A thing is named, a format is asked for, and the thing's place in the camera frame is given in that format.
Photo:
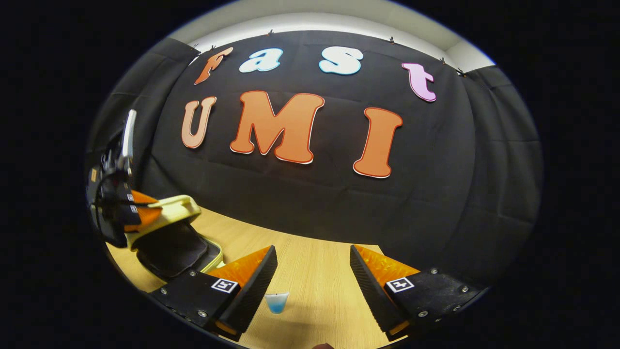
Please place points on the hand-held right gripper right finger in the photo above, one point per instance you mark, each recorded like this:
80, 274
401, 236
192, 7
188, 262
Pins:
370, 296

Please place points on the blue skin care bottle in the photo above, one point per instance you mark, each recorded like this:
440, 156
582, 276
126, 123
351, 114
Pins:
276, 303

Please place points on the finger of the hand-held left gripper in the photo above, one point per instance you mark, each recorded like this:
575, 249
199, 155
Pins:
145, 215
143, 198

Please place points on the black backdrop cloth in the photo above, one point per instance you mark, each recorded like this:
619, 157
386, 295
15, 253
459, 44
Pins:
339, 203

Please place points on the cream yellow suitcase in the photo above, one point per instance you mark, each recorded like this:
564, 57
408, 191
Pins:
169, 249

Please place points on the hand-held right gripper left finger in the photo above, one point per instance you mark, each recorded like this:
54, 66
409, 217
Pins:
252, 296

